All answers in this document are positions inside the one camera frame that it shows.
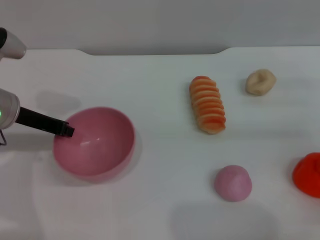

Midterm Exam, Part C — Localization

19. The beige folded bun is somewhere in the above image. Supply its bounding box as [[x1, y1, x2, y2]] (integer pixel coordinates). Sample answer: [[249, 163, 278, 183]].
[[245, 68, 277, 97]]

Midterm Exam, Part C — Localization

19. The red round bun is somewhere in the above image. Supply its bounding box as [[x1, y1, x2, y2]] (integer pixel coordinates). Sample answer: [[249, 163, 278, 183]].
[[292, 152, 320, 199]]

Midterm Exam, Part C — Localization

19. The pink round bun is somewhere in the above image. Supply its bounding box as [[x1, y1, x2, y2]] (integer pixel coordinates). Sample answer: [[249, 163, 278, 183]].
[[213, 164, 253, 203]]

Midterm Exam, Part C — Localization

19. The pink plastic bowl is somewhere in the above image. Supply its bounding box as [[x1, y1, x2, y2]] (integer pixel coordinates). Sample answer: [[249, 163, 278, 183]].
[[52, 107, 136, 183]]

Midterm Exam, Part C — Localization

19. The orange striped bread roll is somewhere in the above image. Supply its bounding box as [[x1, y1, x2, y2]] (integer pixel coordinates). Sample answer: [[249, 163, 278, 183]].
[[188, 75, 227, 135]]

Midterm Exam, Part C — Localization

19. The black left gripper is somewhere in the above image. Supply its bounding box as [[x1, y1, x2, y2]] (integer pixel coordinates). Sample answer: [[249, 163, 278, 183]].
[[15, 106, 76, 138]]

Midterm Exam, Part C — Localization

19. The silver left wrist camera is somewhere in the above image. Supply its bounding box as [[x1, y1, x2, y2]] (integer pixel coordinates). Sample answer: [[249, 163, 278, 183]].
[[0, 27, 28, 60]]

